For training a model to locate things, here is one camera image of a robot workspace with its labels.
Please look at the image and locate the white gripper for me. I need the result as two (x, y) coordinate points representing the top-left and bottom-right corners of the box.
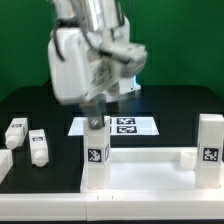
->
(48, 28), (147, 130)

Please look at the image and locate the white front rail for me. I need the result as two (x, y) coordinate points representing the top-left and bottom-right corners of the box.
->
(0, 191), (224, 221)

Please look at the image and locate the white marker plate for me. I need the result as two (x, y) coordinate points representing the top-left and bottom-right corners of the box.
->
(68, 117), (159, 136)

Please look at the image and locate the white left corner block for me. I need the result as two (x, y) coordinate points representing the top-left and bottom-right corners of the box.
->
(0, 149), (13, 184)

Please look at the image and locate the white desk top tray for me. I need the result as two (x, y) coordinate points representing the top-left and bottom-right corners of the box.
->
(79, 146), (224, 194)

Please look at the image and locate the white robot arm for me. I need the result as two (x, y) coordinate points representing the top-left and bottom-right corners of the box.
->
(48, 0), (147, 129)

